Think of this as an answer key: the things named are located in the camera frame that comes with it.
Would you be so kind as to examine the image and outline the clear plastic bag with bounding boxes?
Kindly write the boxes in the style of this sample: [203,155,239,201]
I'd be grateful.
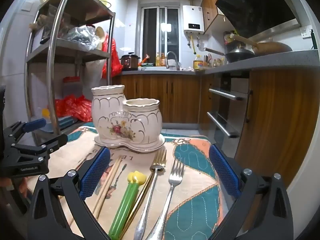
[64,26,100,51]

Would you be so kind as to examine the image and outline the built-in steel oven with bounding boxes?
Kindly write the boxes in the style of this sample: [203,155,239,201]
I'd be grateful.
[206,71,250,153]

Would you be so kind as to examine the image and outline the grey kitchen countertop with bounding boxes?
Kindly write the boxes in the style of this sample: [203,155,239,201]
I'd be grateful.
[121,49,320,75]

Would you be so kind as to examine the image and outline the silver metal fork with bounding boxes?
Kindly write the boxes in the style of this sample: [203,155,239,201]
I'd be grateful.
[145,157,186,240]

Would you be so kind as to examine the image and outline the row of condiment bottles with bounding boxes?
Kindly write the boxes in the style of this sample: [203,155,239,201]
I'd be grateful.
[211,57,227,67]

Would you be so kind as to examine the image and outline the wooden upper cabinets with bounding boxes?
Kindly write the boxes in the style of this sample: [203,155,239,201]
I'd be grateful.
[200,0,229,35]

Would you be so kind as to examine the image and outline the black range hood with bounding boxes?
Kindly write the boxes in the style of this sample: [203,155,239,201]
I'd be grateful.
[215,0,300,44]

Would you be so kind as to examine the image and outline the sliding window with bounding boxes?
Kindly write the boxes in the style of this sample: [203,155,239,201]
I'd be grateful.
[136,1,182,67]

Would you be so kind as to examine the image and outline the beige bowl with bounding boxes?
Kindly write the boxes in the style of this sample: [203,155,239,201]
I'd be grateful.
[91,85,163,147]

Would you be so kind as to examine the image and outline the clear box with red lid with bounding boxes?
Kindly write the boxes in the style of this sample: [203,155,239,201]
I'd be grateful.
[62,76,82,100]

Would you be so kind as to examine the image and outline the white ceramic drip tray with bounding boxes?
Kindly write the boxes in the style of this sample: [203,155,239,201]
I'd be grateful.
[94,135,165,153]

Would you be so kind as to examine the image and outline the steel shelf rack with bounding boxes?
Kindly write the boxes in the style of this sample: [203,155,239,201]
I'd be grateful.
[24,0,117,140]

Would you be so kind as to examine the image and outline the white wall socket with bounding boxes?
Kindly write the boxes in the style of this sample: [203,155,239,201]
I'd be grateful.
[300,26,313,39]

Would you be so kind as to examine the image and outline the large yellow oil bottle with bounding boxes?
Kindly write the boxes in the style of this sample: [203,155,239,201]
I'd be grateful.
[192,54,205,70]

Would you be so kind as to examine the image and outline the white water heater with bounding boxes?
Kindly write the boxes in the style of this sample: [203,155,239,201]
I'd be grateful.
[182,5,205,33]

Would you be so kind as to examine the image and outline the black wok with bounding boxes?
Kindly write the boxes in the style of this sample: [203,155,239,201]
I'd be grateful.
[204,47,255,63]

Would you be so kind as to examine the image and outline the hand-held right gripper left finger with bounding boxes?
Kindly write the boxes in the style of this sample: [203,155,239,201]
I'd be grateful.
[27,146,112,240]

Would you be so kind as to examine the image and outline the brown frying pan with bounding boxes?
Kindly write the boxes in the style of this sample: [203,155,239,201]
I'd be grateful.
[232,34,293,55]

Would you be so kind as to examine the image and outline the silver metal spoon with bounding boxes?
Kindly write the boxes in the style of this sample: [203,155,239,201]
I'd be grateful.
[133,163,165,240]

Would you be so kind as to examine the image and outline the steel faucet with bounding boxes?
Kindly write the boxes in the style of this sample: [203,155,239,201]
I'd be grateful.
[165,51,180,71]

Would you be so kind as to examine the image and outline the green clip with yellow top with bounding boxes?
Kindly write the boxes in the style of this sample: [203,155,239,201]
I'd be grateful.
[108,171,147,240]

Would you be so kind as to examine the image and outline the wooden chopstick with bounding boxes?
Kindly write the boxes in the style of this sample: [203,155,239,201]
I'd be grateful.
[96,157,123,220]
[92,156,122,217]

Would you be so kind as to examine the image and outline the printed quilted table mat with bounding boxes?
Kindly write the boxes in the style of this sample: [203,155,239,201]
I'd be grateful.
[25,125,240,240]

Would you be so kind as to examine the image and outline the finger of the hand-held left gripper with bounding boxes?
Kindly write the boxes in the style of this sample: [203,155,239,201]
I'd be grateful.
[0,134,68,179]
[2,118,47,145]

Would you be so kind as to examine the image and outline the wooden base cabinets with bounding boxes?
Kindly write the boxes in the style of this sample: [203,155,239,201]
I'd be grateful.
[112,66,320,190]

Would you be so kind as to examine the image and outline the red plastic bag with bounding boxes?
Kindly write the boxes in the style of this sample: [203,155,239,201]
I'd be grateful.
[101,34,123,79]
[54,94,93,123]

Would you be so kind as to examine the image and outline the gold metal fork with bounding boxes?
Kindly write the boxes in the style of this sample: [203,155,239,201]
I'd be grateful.
[119,149,167,239]

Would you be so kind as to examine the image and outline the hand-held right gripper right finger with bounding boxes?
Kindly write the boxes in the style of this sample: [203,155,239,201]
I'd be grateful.
[209,144,294,240]

